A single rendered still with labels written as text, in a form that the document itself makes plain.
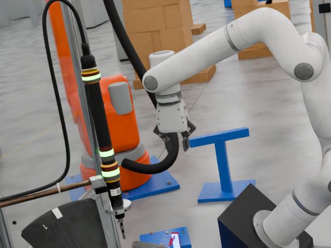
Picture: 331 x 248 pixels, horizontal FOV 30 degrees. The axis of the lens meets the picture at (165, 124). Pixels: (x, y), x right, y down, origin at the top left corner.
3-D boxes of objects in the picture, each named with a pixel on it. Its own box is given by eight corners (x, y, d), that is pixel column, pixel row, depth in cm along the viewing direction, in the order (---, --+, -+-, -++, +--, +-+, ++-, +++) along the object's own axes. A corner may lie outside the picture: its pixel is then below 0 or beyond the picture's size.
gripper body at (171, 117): (187, 93, 199) (192, 126, 202) (158, 96, 203) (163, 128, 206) (180, 100, 192) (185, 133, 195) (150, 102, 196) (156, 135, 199)
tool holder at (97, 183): (100, 219, 152) (92, 183, 149) (95, 209, 158) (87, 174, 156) (134, 210, 154) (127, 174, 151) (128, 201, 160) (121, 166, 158)
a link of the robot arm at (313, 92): (325, 193, 193) (329, 166, 207) (364, 188, 188) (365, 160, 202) (280, 51, 175) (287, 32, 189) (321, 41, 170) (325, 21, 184)
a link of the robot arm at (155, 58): (174, 95, 191) (184, 87, 199) (167, 54, 187) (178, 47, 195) (149, 97, 194) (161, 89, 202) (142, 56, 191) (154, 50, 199)
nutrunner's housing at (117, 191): (114, 222, 155) (77, 45, 142) (111, 216, 158) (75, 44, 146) (129, 218, 156) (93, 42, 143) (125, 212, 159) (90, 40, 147)
